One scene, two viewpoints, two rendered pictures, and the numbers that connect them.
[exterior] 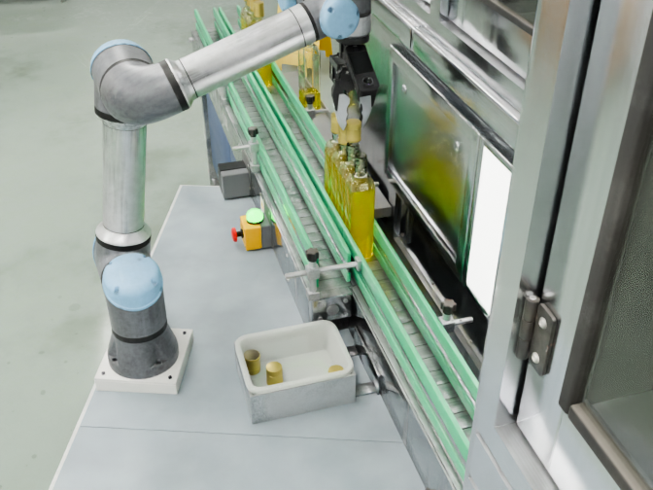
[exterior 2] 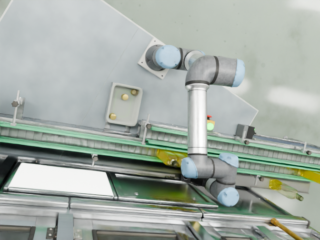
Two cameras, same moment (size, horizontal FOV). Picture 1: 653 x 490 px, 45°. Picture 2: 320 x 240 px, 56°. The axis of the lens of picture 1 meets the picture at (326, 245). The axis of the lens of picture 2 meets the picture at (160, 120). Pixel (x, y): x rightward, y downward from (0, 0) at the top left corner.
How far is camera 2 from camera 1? 1.03 m
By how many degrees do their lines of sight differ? 37
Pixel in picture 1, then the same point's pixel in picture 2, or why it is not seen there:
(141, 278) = (164, 58)
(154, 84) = (193, 74)
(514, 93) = (107, 213)
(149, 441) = (120, 46)
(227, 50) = (194, 111)
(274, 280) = (178, 121)
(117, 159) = not seen: hidden behind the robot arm
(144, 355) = (149, 55)
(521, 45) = (117, 227)
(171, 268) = not seen: hidden behind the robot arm
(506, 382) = not seen: outside the picture
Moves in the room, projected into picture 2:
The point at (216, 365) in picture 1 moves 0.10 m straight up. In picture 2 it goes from (144, 81) to (148, 82)
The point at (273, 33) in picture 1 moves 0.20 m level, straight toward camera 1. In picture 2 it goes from (192, 134) to (145, 114)
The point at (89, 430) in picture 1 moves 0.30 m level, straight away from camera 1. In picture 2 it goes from (135, 29) to (184, 35)
